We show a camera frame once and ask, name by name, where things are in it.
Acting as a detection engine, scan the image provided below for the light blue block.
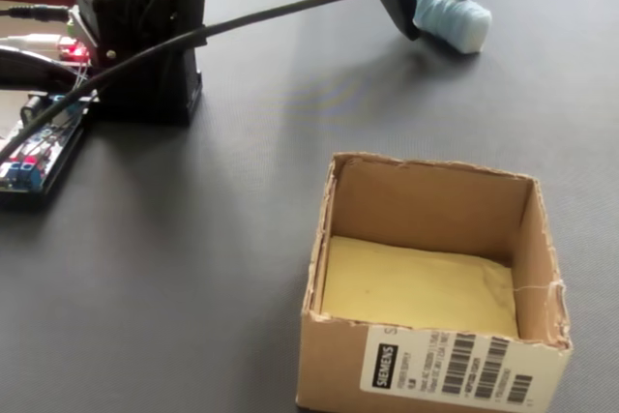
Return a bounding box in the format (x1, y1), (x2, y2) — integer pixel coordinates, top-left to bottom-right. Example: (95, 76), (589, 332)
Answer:
(413, 0), (493, 55)

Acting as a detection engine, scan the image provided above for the open cardboard box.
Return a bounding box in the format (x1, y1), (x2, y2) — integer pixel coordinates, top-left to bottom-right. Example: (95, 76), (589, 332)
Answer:
(295, 151), (575, 413)

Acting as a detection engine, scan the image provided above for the yellow foam pad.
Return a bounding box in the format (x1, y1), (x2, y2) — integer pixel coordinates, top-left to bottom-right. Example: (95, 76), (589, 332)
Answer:
(321, 234), (521, 338)

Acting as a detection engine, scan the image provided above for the dark grey textured mat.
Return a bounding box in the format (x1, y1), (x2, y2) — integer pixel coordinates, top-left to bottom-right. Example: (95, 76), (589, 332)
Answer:
(0, 0), (619, 413)

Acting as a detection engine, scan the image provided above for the motor controller board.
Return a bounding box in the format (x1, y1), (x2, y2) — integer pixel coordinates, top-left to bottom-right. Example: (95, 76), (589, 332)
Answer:
(56, 6), (94, 70)

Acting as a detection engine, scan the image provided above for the black barrel power plug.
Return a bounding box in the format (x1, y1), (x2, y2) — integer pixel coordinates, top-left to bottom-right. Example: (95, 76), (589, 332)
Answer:
(0, 4), (73, 23)

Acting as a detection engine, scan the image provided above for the blue board in black case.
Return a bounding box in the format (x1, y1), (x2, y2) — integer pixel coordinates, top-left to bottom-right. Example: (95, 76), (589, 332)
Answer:
(0, 91), (102, 211)

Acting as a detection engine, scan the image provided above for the thick black camera cable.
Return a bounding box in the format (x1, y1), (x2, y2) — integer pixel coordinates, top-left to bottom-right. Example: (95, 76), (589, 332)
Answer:
(0, 0), (478, 165)

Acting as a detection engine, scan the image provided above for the thick black curved cable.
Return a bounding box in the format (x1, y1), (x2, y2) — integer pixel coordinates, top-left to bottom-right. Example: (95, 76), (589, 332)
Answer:
(0, 44), (81, 91)

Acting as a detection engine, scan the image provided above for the white USB cable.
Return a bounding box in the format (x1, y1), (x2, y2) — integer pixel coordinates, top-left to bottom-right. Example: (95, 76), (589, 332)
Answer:
(0, 31), (68, 49)

